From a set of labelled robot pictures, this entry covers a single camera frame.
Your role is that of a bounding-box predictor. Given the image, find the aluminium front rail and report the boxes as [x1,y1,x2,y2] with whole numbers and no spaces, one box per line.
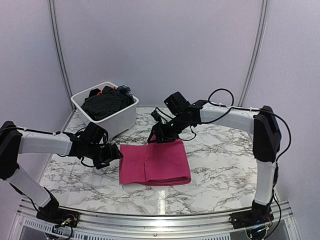
[8,199,301,240]

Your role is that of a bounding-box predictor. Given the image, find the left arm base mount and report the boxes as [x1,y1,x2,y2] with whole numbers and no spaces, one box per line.
[36,207,80,228]

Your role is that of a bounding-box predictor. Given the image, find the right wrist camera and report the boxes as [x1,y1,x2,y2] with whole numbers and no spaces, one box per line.
[163,91,190,116]

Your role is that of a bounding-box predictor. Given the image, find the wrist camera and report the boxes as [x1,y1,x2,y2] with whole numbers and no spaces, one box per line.
[81,122,109,144]
[163,91,190,116]

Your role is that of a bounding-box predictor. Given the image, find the plaid grey garment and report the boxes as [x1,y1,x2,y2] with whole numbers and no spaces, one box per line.
[116,85,133,99]

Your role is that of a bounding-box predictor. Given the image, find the white plastic laundry bin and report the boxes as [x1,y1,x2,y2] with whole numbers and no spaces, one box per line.
[70,81,140,140]

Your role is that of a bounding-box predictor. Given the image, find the left aluminium wall post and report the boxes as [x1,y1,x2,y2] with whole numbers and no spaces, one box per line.
[47,0,76,112]

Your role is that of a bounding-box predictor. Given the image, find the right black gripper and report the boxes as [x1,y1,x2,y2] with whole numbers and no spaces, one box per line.
[148,112,193,143]

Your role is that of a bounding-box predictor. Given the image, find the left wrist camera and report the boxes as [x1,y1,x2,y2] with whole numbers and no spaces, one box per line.
[81,122,109,144]

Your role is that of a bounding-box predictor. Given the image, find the aluminium wall post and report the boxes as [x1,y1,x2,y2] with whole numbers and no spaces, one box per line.
[47,0,76,112]
[237,0,270,107]

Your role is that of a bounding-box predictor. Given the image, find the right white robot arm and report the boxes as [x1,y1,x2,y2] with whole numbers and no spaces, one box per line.
[147,98,282,224]

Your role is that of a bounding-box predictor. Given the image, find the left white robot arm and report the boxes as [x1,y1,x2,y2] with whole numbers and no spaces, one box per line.
[0,121,123,223]

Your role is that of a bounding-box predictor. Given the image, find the right aluminium wall post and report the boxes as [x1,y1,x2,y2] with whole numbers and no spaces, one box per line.
[237,0,270,107]

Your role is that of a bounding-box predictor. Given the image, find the black striped garment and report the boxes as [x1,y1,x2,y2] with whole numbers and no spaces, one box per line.
[81,86,134,121]

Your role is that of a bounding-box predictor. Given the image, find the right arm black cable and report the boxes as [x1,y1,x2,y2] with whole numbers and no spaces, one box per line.
[207,88,292,161]

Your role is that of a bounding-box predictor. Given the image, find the magenta pink trousers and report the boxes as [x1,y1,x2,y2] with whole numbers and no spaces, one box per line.
[119,140,192,186]

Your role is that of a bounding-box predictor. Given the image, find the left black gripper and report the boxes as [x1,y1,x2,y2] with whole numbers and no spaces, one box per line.
[86,142,124,170]

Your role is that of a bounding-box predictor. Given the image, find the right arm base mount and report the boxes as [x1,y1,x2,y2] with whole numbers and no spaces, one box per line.
[228,209,274,229]

